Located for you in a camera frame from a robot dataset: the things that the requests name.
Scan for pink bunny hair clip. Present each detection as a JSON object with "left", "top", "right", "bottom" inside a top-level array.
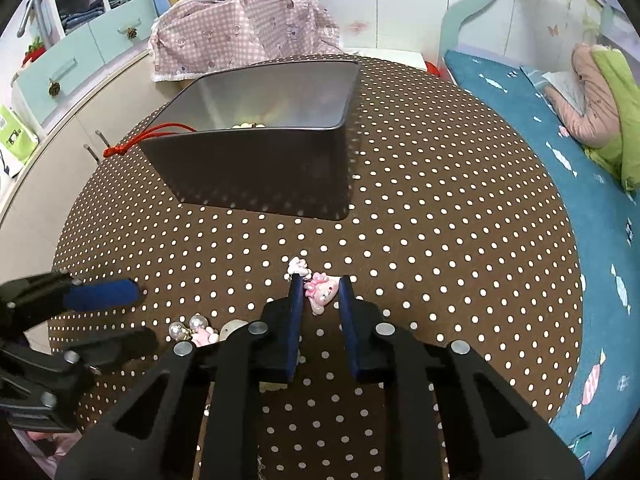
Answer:
[{"left": 304, "top": 272, "right": 340, "bottom": 315}]

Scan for red cord knot charm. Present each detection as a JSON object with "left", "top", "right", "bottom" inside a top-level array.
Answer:
[{"left": 102, "top": 122, "right": 195, "bottom": 158}]

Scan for pearl earrings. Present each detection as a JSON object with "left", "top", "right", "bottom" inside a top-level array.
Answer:
[{"left": 168, "top": 313, "right": 220, "bottom": 348}]

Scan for white low cabinet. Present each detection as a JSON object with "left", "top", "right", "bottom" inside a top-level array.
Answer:
[{"left": 1, "top": 53, "right": 179, "bottom": 282}]

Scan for brown polka dot tablecloth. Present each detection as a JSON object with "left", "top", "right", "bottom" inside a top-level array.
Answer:
[{"left": 49, "top": 58, "right": 582, "bottom": 479}]

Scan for grey metal tin box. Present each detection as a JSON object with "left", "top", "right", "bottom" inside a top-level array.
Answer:
[{"left": 137, "top": 58, "right": 363, "bottom": 221}]

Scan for green paper bag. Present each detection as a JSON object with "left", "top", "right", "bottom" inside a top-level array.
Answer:
[{"left": 0, "top": 105, "right": 39, "bottom": 178}]

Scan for teal drawer cabinet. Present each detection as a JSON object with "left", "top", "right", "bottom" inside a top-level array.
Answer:
[{"left": 14, "top": 0, "right": 156, "bottom": 124}]

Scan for red stool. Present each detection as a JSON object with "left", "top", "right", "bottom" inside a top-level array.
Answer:
[{"left": 424, "top": 61, "right": 440, "bottom": 78}]

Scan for white flat box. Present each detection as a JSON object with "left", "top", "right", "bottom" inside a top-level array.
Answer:
[{"left": 343, "top": 47, "right": 427, "bottom": 70}]

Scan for pink checked cloth cover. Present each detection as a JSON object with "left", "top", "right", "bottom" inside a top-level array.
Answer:
[{"left": 149, "top": 0, "right": 342, "bottom": 82}]

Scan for teal bed mattress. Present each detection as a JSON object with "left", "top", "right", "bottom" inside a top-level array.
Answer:
[{"left": 445, "top": 51, "right": 639, "bottom": 479}]

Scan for silver curved railing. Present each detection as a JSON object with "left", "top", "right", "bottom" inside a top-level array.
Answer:
[{"left": 16, "top": 0, "right": 49, "bottom": 44}]

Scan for white pillow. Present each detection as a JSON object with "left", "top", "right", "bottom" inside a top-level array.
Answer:
[{"left": 542, "top": 72, "right": 586, "bottom": 116}]

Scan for pink and green quilt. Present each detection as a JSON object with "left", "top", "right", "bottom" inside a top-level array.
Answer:
[{"left": 544, "top": 44, "right": 639, "bottom": 193}]

